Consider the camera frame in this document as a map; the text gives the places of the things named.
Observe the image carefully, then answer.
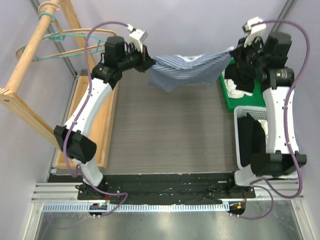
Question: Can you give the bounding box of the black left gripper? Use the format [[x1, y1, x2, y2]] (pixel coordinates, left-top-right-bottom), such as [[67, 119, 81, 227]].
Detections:
[[119, 43, 157, 74]]

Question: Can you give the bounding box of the blue white striped tank top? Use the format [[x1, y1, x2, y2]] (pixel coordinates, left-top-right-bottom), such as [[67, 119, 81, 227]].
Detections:
[[147, 46, 234, 93]]

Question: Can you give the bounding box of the green plastic tray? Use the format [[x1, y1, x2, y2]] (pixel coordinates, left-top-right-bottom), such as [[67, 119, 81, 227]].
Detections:
[[219, 60, 266, 112]]

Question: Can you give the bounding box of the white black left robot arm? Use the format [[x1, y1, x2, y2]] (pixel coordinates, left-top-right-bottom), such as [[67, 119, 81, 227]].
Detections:
[[54, 36, 156, 200]]

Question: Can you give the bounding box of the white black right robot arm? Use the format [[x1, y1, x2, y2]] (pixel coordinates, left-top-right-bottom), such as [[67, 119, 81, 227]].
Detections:
[[225, 32, 307, 198]]

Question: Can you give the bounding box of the wooden hanger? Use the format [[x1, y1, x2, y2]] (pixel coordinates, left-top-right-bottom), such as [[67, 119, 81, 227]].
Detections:
[[15, 2, 118, 60]]

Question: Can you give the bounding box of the black garment in tray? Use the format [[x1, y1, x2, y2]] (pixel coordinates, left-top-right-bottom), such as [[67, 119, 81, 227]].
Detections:
[[224, 64, 256, 94]]

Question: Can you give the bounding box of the white printed shirt in basket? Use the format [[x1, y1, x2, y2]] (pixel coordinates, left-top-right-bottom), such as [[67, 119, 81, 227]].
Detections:
[[258, 119, 269, 143]]

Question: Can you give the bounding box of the black garment in basket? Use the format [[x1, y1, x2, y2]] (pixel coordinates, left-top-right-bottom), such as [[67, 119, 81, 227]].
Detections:
[[237, 113, 266, 167]]

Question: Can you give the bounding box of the wooden tray base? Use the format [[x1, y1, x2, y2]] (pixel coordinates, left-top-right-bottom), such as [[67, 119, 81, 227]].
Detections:
[[68, 76, 118, 169]]

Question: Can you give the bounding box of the white perforated laundry basket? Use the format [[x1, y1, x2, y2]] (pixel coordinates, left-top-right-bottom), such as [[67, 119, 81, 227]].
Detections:
[[234, 105, 301, 180]]

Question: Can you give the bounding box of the wooden clothes rack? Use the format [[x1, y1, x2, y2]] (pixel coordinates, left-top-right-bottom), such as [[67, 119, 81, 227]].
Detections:
[[0, 0, 96, 153]]

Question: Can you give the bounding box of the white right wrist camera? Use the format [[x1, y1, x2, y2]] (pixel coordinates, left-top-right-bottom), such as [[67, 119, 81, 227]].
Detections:
[[242, 17, 267, 48]]

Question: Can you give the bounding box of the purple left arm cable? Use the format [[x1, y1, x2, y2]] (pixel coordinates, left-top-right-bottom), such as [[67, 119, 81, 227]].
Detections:
[[62, 21, 133, 217]]

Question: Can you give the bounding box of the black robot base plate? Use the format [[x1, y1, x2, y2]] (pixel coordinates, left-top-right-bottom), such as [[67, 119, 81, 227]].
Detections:
[[76, 172, 256, 206]]

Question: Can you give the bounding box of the white slotted cable duct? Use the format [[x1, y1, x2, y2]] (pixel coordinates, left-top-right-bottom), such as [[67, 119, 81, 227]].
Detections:
[[42, 202, 230, 213]]

